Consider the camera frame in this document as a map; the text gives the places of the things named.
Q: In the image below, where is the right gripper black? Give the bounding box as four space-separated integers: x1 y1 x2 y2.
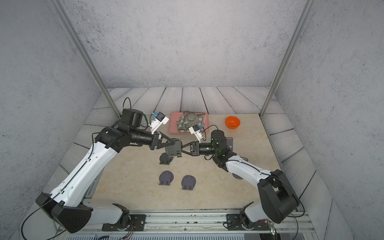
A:
179 144 220 160

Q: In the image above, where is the dark phone stand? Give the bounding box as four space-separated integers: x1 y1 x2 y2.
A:
165 139 182 159
160 153 174 165

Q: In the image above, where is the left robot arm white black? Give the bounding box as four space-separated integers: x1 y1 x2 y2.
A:
36 109 175 233

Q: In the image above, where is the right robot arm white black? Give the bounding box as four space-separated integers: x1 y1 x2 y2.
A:
181 130 301 225

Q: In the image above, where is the green checkered cloth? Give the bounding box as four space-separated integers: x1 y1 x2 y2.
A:
177 114 203 133

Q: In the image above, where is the pink tray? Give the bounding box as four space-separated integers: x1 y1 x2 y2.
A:
168 112 210 134

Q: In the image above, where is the striped ceramic cup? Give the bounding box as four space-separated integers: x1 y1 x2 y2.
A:
184 113 199 129

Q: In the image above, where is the orange bowl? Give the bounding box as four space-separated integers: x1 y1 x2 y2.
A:
225 116 241 130

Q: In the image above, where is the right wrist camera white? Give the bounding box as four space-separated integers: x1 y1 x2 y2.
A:
189 125 203 143

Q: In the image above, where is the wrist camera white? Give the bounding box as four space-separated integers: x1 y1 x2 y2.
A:
189 125 203 143
150 112 169 135

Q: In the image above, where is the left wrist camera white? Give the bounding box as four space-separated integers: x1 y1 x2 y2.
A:
150 112 169 135

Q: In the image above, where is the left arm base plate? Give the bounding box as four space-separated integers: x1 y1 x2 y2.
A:
102 214 146 232

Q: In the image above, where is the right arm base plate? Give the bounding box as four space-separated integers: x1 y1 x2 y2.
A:
223 214 270 231

